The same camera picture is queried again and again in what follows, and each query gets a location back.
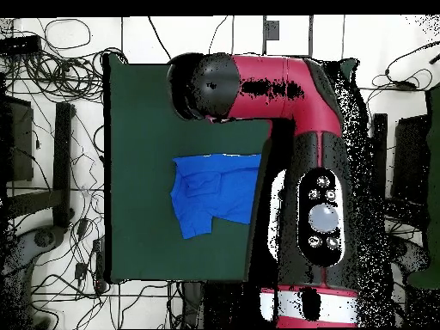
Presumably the gray office chair base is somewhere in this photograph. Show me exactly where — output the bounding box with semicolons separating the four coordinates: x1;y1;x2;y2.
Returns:
0;224;68;276
391;236;432;274

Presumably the black power strip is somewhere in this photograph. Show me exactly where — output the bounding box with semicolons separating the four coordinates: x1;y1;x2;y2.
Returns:
0;34;43;56
91;236;106;293

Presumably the thin black cable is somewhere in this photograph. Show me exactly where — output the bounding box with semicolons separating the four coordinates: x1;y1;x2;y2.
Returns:
207;15;229;56
145;15;173;61

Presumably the blue printed t-shirt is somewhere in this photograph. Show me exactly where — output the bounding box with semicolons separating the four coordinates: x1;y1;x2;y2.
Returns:
169;152;263;241

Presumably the black box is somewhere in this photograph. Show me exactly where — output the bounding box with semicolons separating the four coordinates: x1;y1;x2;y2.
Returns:
0;94;34;182
390;114;431;205

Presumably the dark green table cloth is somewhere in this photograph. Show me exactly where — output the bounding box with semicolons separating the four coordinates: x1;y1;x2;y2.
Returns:
102;52;358;284

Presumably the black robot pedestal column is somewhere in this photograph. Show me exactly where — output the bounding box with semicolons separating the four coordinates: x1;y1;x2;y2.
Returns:
180;280;262;329

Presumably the dark square floor tag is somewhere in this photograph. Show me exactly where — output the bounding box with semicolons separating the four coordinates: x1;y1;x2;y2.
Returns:
263;20;280;40

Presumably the black cable tangle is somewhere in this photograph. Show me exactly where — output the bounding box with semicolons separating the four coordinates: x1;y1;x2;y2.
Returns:
0;18;128;104

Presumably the green cloth on side table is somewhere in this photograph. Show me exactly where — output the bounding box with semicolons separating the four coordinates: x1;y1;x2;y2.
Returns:
406;85;440;290

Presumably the black stand frame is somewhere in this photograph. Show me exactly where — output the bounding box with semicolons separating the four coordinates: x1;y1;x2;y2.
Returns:
372;113;431;228
6;101;75;229

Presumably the black cable with connector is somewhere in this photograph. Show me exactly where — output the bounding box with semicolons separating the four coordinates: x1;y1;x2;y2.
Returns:
372;40;440;92

